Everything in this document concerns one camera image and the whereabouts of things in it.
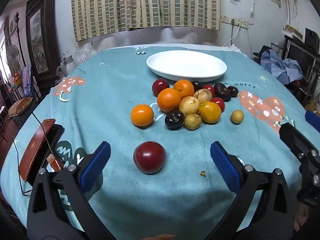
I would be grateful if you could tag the black speaker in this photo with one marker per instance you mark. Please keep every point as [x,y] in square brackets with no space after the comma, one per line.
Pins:
[312,37]

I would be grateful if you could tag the round dark plum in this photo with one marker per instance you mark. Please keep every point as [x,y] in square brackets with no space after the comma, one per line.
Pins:
[174,120]

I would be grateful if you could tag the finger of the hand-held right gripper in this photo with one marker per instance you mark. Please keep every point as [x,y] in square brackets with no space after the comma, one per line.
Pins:
[313,119]
[292,136]

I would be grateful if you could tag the small yellow-green fruit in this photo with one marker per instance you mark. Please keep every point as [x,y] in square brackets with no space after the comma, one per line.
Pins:
[237,117]

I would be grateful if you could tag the beige checked curtain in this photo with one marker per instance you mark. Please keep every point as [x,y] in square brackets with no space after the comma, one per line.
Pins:
[145,5]

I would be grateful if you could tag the black television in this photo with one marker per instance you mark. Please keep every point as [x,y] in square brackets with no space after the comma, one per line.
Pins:
[300,55]

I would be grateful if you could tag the small brown crumb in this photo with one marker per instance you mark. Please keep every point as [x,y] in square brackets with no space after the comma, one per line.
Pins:
[202,173]

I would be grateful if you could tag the blue clothes pile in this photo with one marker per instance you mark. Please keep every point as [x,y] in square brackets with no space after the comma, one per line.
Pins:
[282,67]

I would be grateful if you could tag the large dimpled orange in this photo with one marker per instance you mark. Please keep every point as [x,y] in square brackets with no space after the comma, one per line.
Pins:
[169,99]

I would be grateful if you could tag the small pale yellow fruit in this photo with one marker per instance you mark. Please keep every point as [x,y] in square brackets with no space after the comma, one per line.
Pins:
[192,121]

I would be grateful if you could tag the person's right hand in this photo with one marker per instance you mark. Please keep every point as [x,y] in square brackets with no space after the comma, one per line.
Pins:
[300,217]

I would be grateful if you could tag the white ceramic jug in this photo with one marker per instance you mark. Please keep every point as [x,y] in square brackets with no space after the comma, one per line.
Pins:
[67,63]

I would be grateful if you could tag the large red plum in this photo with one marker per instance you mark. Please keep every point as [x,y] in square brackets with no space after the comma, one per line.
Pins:
[149,157]

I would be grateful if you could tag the large pale yellow fruit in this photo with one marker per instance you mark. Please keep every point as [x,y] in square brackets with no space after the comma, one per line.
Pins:
[189,106]

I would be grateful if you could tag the large dark purple fruit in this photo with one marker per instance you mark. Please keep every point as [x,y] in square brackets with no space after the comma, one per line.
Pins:
[222,91]

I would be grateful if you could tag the wall socket strip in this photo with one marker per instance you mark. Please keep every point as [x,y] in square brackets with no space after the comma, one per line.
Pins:
[238,22]

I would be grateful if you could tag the small dark plum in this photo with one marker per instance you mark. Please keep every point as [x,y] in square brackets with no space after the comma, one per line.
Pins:
[233,91]
[196,85]

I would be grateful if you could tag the colourful hanging cloth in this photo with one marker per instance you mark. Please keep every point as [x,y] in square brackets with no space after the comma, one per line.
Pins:
[27,80]

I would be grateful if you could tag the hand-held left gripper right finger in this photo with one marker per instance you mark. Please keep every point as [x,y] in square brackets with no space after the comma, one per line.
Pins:
[225,167]

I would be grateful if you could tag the spotted beige fruit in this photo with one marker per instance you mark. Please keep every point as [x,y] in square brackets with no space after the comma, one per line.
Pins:
[202,95]

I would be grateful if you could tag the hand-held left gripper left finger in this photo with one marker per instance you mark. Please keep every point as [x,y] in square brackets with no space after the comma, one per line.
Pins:
[96,165]

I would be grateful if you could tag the teal printed tablecloth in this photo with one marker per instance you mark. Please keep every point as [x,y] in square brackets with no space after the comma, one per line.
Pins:
[100,92]

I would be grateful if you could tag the large yellow-orange fruit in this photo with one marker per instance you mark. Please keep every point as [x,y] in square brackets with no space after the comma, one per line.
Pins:
[209,112]

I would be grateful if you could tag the small red plum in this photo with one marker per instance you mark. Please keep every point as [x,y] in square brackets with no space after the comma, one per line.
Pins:
[160,87]

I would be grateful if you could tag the dimpled orange mandarin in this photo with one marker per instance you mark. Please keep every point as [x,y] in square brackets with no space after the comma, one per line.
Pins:
[184,88]

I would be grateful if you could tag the white oval plate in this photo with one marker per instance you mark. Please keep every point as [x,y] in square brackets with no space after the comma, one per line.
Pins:
[186,63]

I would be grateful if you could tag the brown leather case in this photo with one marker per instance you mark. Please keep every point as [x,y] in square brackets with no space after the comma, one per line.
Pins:
[35,150]

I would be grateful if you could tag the smooth yellow-orange mandarin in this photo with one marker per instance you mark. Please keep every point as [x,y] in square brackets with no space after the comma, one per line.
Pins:
[142,115]

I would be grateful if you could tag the clear plastic bag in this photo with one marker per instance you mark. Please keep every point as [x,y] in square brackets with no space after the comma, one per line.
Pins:
[83,52]

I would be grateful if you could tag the black hat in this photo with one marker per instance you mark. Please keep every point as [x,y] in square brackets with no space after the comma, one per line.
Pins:
[261,52]

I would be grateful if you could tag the standing fan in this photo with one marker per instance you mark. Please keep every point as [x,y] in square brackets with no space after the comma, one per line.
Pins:
[13,55]

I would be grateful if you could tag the dark wooden coat rack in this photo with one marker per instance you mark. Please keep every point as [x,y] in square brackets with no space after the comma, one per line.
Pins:
[18,35]

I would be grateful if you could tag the red cherry tomato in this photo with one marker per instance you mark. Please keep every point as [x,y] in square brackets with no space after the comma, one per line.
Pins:
[208,89]
[218,103]

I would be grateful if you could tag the dark framed painting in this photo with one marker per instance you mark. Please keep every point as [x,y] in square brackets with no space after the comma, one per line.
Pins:
[37,42]

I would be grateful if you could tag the tan seat cushion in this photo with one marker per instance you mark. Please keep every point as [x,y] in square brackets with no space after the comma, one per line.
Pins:
[20,106]

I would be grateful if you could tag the white cloth bundle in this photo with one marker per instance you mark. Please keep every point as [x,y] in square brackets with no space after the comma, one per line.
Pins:
[232,48]

